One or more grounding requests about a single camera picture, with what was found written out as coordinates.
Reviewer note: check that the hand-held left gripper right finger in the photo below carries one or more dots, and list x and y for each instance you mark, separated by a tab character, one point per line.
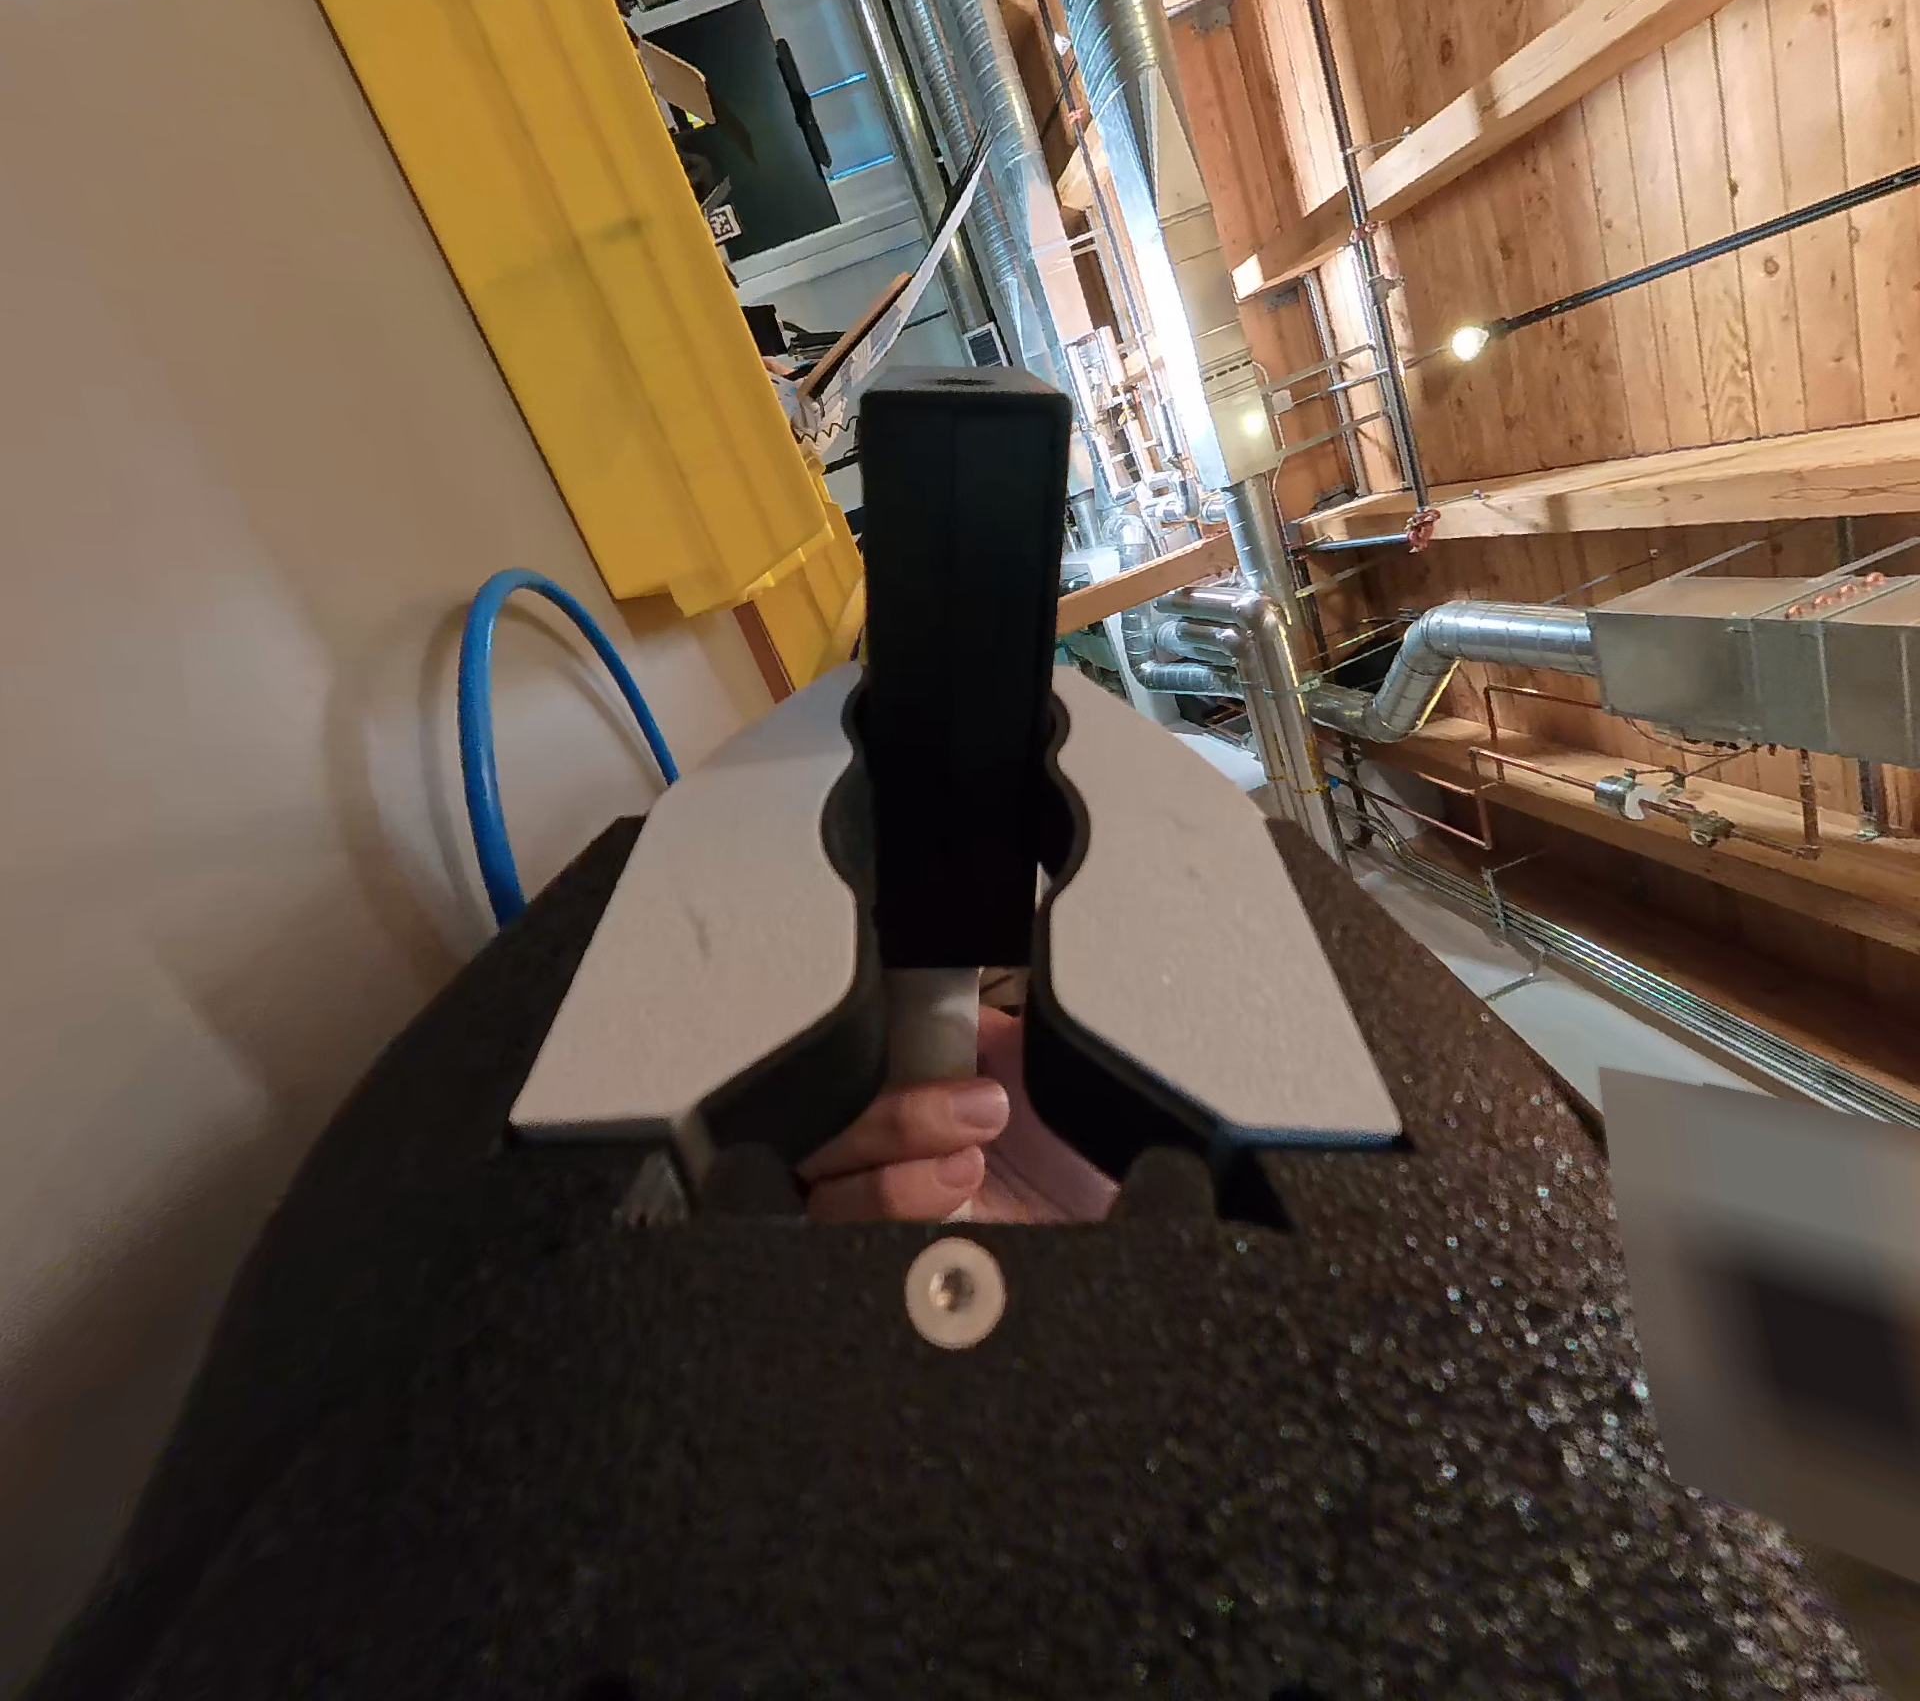
1200	938

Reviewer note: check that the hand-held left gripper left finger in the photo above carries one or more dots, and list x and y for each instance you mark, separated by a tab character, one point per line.
703	938

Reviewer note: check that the black network switch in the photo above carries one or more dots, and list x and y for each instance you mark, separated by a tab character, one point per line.
960	679

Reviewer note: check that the yellow plastic bin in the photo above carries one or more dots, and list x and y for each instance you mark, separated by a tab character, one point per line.
834	561
494	155

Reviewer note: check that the person's left hand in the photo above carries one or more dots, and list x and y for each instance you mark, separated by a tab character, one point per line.
931	1140

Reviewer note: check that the metal pipe valve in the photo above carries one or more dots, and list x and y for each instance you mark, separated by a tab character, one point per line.
1622	793

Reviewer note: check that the ceiling spotlight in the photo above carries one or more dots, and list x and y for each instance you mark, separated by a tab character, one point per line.
1467	345

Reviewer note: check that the printed instruction board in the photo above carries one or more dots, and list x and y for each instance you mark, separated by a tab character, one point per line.
941	229

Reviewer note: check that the black monitor screen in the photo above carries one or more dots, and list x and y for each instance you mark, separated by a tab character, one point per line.
750	111

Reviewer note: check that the upright round metal duct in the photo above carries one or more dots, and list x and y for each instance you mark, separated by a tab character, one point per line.
1278	679

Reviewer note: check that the metal elbow duct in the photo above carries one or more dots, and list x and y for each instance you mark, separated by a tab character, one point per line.
1501	637

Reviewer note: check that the metal wall conduits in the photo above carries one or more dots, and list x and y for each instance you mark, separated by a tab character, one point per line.
1728	1026

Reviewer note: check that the rectangular metal duct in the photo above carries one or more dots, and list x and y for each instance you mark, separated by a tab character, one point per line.
1753	668

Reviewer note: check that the wide silver spiral duct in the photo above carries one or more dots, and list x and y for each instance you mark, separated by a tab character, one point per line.
1108	50

